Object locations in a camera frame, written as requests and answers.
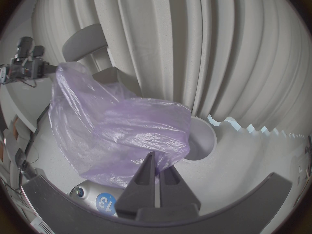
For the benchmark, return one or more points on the grey chair with white legs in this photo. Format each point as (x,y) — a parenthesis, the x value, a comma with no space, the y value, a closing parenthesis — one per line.
(82,40)

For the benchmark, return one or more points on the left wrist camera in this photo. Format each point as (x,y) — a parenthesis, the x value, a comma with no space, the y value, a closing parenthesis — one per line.
(38,51)

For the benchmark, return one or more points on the white curtain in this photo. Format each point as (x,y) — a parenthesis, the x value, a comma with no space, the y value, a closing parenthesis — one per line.
(182,45)

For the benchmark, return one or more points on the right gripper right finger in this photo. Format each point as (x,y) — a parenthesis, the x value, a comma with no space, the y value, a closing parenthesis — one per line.
(178,194)

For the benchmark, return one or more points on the white trash bin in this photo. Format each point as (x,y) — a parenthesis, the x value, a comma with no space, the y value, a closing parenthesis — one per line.
(202,140)

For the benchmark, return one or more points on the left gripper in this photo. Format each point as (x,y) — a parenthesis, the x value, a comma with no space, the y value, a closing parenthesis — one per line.
(36,68)

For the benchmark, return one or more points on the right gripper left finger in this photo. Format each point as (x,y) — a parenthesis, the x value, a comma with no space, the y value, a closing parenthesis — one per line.
(139,186)

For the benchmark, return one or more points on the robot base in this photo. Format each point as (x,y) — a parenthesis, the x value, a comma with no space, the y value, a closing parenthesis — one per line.
(90,191)

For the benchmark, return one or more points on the purple plastic bag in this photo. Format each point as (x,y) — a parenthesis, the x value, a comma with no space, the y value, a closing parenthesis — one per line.
(109,130)

